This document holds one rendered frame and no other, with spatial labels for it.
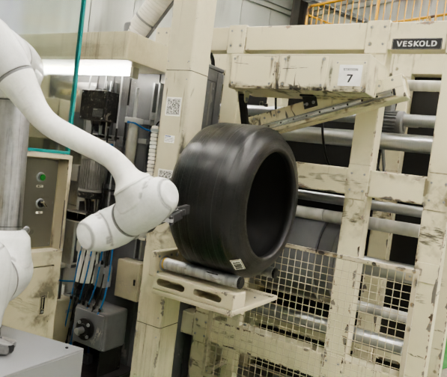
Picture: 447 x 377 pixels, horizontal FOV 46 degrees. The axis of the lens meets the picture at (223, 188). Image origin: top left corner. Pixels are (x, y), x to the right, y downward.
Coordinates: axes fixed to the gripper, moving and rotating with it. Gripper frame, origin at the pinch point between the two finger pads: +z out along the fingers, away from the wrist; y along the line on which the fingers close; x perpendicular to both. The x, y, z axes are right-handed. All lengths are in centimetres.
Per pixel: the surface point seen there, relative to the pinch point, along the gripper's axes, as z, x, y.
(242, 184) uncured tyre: 17.5, -8.1, -11.8
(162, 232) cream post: 29.2, 18.3, 30.0
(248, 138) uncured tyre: 26.9, -22.8, -7.8
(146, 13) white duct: 71, -74, 77
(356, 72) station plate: 65, -48, -32
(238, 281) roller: 20.3, 26.9, -11.0
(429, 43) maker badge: 98, -62, -50
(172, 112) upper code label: 36, -29, 32
